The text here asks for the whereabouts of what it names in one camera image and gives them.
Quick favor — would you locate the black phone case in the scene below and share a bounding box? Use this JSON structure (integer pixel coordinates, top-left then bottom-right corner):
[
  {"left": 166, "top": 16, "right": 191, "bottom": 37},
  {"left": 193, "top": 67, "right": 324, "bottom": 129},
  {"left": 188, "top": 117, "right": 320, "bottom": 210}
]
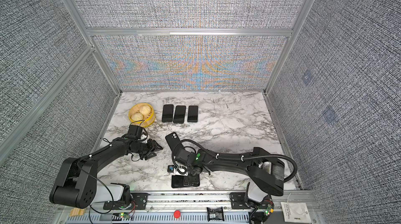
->
[
  {"left": 173, "top": 106, "right": 187, "bottom": 124},
  {"left": 165, "top": 132, "right": 184, "bottom": 157},
  {"left": 161, "top": 104, "right": 174, "bottom": 123}
]

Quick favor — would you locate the light blue phone case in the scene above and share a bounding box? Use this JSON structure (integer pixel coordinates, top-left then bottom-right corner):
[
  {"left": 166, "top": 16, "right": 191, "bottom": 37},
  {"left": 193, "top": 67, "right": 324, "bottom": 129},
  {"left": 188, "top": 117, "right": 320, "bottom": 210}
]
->
[{"left": 187, "top": 106, "right": 198, "bottom": 123}]

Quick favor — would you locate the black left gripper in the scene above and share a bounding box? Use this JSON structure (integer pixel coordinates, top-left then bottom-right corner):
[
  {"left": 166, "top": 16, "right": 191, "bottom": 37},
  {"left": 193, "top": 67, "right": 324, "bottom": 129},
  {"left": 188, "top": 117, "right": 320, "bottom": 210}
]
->
[{"left": 134, "top": 138, "right": 164, "bottom": 160}]

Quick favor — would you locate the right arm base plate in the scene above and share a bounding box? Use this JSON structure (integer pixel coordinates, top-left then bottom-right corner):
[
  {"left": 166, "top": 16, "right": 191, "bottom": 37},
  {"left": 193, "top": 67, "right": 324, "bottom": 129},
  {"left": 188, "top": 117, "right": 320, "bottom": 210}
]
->
[{"left": 229, "top": 192, "right": 274, "bottom": 211}]

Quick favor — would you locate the wooden clips stack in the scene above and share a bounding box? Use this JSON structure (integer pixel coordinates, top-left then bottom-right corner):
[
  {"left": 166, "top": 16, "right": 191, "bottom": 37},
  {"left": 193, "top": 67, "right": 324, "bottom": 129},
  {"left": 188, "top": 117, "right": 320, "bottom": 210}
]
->
[{"left": 69, "top": 208, "right": 86, "bottom": 217}]

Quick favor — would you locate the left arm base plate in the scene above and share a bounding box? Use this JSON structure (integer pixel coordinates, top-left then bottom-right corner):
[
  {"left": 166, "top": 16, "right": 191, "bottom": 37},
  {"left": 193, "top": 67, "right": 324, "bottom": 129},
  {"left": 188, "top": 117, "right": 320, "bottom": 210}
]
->
[{"left": 103, "top": 193, "right": 149, "bottom": 210}]

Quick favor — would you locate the aluminium front rail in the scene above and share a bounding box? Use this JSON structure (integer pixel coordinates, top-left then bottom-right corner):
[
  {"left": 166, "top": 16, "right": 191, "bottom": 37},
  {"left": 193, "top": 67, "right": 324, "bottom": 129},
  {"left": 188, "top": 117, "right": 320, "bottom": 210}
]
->
[{"left": 53, "top": 190, "right": 326, "bottom": 224}]

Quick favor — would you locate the yellow bamboo steamer basket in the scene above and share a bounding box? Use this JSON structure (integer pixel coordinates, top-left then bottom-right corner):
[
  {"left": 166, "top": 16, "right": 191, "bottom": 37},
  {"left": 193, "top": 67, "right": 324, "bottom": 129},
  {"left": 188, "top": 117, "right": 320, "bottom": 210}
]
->
[{"left": 128, "top": 103, "right": 156, "bottom": 127}]

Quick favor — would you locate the left steamed bun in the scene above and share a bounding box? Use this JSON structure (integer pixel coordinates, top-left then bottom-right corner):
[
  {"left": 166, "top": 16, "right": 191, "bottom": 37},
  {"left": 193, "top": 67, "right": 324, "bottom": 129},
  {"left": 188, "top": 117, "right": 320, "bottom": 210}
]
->
[{"left": 131, "top": 112, "right": 144, "bottom": 122}]

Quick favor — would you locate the small black electronics box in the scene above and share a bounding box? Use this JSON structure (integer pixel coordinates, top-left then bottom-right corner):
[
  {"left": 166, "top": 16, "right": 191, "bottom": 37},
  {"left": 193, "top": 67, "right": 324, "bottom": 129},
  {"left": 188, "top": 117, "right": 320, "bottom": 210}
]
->
[{"left": 207, "top": 207, "right": 225, "bottom": 221}]

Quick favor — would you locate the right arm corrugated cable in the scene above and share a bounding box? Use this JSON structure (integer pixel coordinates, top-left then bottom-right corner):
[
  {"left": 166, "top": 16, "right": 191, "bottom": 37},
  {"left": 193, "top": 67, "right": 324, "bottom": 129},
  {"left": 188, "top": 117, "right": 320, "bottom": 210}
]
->
[{"left": 171, "top": 138, "right": 298, "bottom": 184}]

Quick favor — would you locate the steamed bun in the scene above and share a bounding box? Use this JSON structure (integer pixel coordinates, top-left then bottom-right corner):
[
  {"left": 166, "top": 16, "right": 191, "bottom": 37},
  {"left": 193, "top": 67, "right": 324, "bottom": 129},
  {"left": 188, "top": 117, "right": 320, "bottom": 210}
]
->
[
  {"left": 139, "top": 104, "right": 153, "bottom": 117},
  {"left": 131, "top": 112, "right": 144, "bottom": 122}
]

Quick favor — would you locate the black phone front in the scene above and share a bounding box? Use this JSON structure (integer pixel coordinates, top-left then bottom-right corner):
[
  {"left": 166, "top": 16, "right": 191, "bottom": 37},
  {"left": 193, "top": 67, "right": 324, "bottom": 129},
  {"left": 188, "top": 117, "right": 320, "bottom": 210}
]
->
[{"left": 171, "top": 175, "right": 200, "bottom": 188}]

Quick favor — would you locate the red emergency button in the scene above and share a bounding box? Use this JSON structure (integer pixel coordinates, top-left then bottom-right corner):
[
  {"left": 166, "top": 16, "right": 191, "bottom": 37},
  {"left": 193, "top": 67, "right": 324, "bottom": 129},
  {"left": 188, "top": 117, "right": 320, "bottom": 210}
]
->
[{"left": 173, "top": 210, "right": 181, "bottom": 219}]

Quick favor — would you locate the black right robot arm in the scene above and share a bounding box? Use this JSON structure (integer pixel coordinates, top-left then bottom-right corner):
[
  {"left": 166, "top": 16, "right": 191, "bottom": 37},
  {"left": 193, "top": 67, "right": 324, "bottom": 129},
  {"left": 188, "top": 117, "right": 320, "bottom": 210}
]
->
[{"left": 172, "top": 147, "right": 287, "bottom": 196}]

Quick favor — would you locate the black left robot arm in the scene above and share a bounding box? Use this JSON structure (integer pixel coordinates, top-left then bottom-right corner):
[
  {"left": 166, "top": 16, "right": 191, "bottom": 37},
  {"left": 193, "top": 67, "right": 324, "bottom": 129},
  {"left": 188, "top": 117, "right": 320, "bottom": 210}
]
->
[{"left": 49, "top": 137, "right": 164, "bottom": 209}]

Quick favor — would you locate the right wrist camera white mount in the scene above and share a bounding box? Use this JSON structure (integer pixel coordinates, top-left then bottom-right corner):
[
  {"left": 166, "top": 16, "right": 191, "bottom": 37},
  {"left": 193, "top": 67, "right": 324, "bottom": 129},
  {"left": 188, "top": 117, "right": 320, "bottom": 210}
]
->
[{"left": 167, "top": 165, "right": 189, "bottom": 176}]

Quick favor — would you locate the right steamed bun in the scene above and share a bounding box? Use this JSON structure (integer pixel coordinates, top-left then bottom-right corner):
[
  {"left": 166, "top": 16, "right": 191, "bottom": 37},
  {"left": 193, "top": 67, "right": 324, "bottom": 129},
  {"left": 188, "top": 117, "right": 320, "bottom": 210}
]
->
[{"left": 139, "top": 104, "right": 153, "bottom": 117}]

